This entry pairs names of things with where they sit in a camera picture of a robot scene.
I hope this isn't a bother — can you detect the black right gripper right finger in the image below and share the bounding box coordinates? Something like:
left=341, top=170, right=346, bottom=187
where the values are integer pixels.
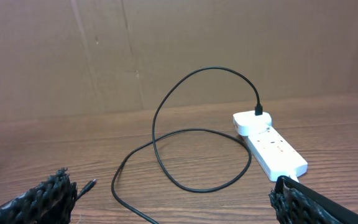
left=268, top=175, right=358, bottom=224

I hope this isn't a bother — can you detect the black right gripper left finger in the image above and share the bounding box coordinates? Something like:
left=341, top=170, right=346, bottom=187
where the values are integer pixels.
left=0, top=168, right=78, bottom=224

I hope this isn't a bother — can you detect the white charger adapter plug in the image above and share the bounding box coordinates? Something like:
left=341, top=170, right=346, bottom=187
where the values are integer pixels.
left=232, top=111, right=272, bottom=136

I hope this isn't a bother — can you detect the white power strip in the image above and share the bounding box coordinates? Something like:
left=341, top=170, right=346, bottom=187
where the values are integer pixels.
left=244, top=126, right=308, bottom=182

